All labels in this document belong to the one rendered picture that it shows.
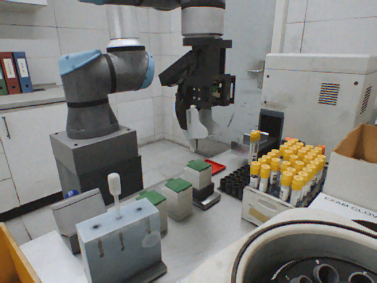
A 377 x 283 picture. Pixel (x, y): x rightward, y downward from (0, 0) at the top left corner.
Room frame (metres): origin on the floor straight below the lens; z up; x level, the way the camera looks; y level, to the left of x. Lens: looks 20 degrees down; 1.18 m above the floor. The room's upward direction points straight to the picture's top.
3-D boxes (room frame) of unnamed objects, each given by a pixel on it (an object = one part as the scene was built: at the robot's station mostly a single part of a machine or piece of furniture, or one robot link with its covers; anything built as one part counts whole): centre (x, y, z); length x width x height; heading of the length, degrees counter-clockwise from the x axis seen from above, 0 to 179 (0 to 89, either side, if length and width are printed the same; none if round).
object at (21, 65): (1.98, 1.37, 1.03); 0.26 x 0.08 x 0.31; 44
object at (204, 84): (0.45, -0.03, 1.14); 0.09 x 0.08 x 0.12; 45
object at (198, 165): (0.46, -0.02, 0.95); 0.05 x 0.04 x 0.01; 46
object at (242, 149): (0.70, -0.22, 0.92); 0.21 x 0.07 x 0.05; 135
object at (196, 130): (0.44, -0.02, 1.04); 0.06 x 0.03 x 0.09; 45
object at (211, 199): (0.46, -0.02, 0.89); 0.09 x 0.05 x 0.04; 46
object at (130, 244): (0.26, 0.09, 0.92); 0.10 x 0.07 x 0.10; 127
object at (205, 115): (0.46, -0.04, 1.04); 0.06 x 0.03 x 0.09; 45
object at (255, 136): (0.52, -0.16, 0.93); 0.17 x 0.09 x 0.11; 135
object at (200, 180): (0.46, -0.02, 0.92); 0.05 x 0.04 x 0.06; 46
